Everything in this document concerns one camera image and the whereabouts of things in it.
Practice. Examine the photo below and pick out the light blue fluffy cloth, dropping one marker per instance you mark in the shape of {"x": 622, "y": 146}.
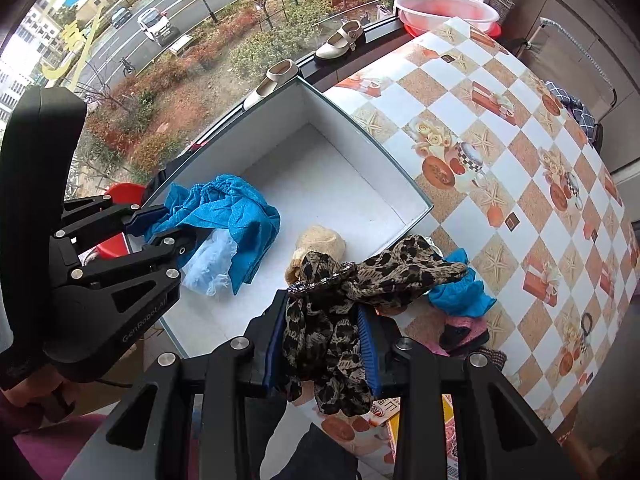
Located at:
{"x": 208, "y": 271}

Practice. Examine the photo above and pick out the beige shoe near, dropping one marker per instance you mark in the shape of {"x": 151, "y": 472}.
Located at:
{"x": 276, "y": 76}

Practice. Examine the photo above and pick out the red plastic stool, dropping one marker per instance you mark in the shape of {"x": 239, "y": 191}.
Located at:
{"x": 129, "y": 194}

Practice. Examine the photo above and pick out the person left hand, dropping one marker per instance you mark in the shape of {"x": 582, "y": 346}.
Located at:
{"x": 48, "y": 390}

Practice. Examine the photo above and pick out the leopard print scrunchie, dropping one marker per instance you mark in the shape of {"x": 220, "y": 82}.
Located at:
{"x": 322, "y": 341}

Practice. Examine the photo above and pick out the pink striped sock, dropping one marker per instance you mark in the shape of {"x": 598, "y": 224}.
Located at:
{"x": 463, "y": 335}

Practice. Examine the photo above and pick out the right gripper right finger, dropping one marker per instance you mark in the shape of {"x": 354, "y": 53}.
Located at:
{"x": 378, "y": 334}

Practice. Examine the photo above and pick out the tan beige sock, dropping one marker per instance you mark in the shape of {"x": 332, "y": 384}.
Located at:
{"x": 314, "y": 239}

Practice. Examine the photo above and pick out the beige shoe far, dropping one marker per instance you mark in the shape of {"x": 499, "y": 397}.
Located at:
{"x": 341, "y": 43}

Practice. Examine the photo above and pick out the beige shoe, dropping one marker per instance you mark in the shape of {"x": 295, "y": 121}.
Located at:
{"x": 276, "y": 76}
{"x": 341, "y": 43}

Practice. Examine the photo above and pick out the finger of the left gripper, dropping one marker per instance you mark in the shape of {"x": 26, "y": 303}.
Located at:
{"x": 86, "y": 221}
{"x": 150, "y": 273}

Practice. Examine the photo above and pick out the red patterned carton box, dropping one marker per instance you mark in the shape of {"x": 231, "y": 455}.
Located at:
{"x": 392, "y": 426}

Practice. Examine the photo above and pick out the checkered patterned tablecloth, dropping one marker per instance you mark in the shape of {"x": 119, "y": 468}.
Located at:
{"x": 514, "y": 183}

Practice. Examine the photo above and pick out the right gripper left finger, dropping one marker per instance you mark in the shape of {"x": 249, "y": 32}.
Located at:
{"x": 265, "y": 333}

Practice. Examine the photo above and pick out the pink plastic basin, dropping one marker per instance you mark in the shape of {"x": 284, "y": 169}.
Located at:
{"x": 421, "y": 16}

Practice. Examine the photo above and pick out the dark knitted sock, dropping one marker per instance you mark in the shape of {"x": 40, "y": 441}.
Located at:
{"x": 496, "y": 357}

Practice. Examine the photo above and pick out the white fruit carton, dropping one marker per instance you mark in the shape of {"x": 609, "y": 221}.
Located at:
{"x": 367, "y": 437}

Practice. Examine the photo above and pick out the dark plaid cloth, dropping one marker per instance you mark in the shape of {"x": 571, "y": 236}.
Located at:
{"x": 578, "y": 110}

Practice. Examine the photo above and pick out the grey white storage box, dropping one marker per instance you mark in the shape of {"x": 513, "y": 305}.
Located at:
{"x": 313, "y": 163}

